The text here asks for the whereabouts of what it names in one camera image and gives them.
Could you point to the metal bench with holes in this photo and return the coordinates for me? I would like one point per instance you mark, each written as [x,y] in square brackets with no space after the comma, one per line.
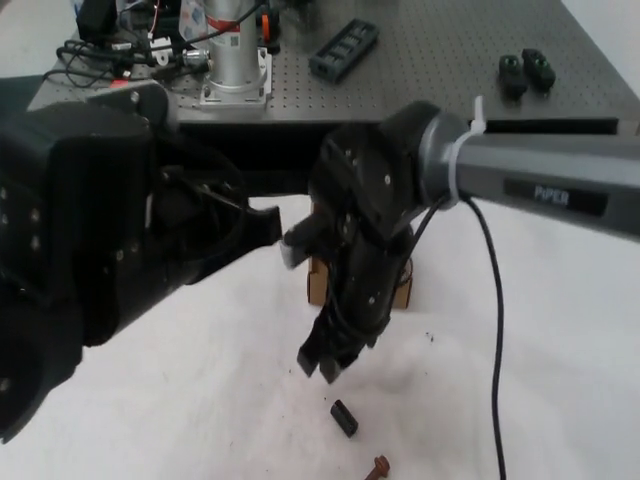
[430,75]

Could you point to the white zip tie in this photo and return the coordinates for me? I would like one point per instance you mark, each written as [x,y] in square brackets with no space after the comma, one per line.
[475,130]

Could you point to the black sleeve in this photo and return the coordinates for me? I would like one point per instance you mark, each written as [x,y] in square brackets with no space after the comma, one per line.
[344,418]

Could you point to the cardboard box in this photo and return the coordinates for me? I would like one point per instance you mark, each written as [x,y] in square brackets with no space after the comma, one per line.
[320,287]

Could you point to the black slotted holder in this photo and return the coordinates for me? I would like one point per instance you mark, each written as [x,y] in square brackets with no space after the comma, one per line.
[345,47]

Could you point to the black module with green lens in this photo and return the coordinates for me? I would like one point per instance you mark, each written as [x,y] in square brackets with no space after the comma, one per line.
[539,67]
[512,75]

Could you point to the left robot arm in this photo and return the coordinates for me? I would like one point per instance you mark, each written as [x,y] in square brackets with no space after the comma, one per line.
[90,210]

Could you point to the silver-white machine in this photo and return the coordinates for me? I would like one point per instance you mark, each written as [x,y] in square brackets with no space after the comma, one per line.
[235,60]

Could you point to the rusty brown bolt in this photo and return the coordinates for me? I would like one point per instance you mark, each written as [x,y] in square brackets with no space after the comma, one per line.
[379,467]

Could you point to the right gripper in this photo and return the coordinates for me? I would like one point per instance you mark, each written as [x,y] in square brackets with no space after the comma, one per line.
[367,280]

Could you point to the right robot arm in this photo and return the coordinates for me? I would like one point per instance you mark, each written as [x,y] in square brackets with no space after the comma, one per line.
[525,165]

